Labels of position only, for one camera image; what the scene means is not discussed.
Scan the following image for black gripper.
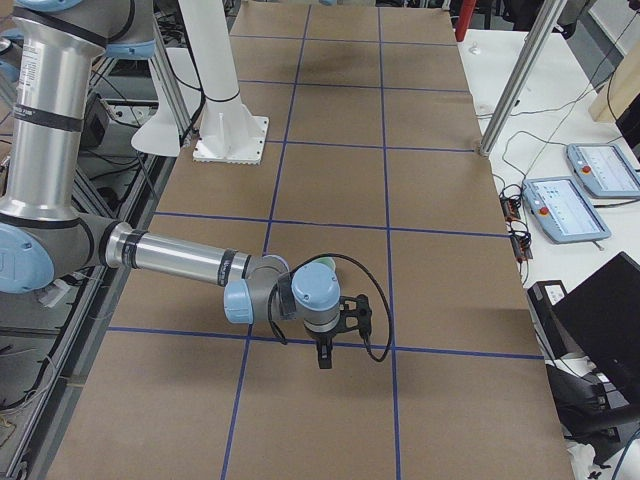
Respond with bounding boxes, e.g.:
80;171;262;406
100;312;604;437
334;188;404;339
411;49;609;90
308;327;339;370

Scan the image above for light green plastic cup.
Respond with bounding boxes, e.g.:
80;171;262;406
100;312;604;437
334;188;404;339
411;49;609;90
316;257;336;271

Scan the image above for black box with label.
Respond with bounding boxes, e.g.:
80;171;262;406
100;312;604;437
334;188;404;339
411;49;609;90
526;280;571;359

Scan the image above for near blue teach pendant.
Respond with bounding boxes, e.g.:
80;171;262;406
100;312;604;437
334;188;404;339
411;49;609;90
522;176;611;244

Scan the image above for blue teach pendant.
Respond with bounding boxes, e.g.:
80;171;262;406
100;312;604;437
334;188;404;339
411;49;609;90
566;143;639;199
522;176;611;244

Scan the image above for black monitor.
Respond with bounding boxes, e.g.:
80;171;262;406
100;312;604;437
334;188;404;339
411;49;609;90
553;252;639;403

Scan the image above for far blue teach pendant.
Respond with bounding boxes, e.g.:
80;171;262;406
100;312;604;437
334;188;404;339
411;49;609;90
566;143;639;199

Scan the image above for red cylinder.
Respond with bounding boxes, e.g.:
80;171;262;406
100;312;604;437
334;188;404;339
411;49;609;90
455;0;477;42

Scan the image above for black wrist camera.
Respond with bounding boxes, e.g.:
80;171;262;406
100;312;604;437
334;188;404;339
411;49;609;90
337;294;372;341

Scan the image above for white camera mast pedestal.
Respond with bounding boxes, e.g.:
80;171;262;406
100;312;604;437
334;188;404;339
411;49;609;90
130;0;270;166

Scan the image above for aluminium frame post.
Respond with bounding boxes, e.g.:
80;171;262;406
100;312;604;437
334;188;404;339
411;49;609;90
478;0;567;157

